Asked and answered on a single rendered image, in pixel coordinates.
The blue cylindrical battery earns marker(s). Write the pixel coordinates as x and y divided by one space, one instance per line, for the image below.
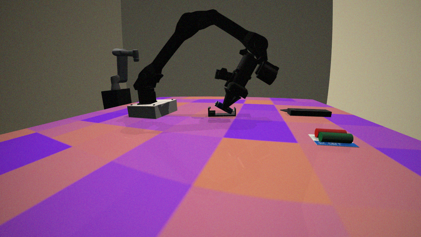
219 105

